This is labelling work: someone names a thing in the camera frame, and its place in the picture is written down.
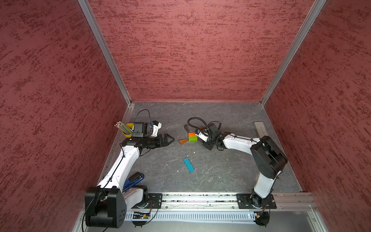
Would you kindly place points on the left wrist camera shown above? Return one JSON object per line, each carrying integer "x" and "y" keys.
{"x": 156, "y": 126}

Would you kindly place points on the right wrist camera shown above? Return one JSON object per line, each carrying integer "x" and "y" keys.
{"x": 202, "y": 134}

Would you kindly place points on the blue stapler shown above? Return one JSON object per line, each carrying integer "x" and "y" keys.
{"x": 132, "y": 181}

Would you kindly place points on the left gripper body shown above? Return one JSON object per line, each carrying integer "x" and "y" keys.
{"x": 156, "y": 142}

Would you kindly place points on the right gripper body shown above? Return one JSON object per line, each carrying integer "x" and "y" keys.
{"x": 210, "y": 143}

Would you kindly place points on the perforated cable duct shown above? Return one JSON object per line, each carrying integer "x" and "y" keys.
{"x": 244, "y": 217}

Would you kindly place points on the aluminium corner post right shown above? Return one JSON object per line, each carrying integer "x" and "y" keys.
{"x": 299, "y": 38}

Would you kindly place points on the aluminium corner post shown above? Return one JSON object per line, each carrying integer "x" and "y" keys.
{"x": 89, "y": 15}
{"x": 299, "y": 38}

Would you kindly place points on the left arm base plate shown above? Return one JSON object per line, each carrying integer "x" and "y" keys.
{"x": 153, "y": 200}

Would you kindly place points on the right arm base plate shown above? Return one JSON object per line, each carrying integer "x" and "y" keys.
{"x": 246, "y": 201}

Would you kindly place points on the grey whiteboard eraser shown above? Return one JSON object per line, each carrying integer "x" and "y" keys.
{"x": 260, "y": 129}

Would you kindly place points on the green rectangular block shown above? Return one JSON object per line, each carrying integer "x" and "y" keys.
{"x": 192, "y": 139}

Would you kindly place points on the yellow pen cup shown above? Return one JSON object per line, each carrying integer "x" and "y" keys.
{"x": 128, "y": 130}

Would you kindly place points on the teal block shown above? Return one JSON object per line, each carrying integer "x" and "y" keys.
{"x": 189, "y": 165}

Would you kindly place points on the dark brown triangular block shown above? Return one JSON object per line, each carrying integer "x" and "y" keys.
{"x": 186, "y": 128}

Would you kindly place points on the orange triangular block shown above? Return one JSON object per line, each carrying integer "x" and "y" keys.
{"x": 183, "y": 141}

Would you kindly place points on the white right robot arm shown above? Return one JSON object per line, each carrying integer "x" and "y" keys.
{"x": 269, "y": 158}

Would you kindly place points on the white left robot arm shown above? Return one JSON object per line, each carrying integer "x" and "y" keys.
{"x": 107, "y": 203}

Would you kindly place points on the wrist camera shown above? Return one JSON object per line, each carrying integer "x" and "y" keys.
{"x": 202, "y": 134}
{"x": 156, "y": 126}

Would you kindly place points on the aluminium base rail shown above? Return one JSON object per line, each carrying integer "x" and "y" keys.
{"x": 226, "y": 201}

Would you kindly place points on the bundle of pencils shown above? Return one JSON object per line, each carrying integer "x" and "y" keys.
{"x": 119, "y": 125}

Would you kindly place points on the aluminium corner post left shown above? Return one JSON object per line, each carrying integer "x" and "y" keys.
{"x": 89, "y": 15}

